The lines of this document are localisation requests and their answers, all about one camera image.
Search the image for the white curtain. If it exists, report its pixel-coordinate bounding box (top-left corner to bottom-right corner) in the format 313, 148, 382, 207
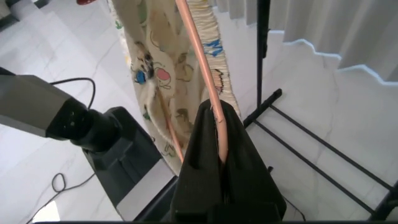
214, 0, 398, 87

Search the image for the cream printed garment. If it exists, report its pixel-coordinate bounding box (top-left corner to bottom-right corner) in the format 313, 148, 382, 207
107, 0, 243, 177

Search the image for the black clothes rack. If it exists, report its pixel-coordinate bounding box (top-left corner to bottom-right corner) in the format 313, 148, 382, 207
242, 0, 398, 222

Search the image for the black cable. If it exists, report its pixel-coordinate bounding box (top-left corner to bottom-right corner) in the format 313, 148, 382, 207
25, 172, 96, 224
49, 77, 96, 110

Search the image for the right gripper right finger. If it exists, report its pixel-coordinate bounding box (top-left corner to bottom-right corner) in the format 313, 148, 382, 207
220, 99, 288, 222

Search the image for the pink clothes hanger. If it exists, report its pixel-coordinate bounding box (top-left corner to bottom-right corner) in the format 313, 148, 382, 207
154, 0, 229, 165

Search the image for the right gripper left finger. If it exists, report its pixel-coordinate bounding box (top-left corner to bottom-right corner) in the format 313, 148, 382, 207
170, 98, 226, 222

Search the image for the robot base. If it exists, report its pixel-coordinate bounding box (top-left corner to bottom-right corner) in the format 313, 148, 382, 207
81, 106, 189, 222

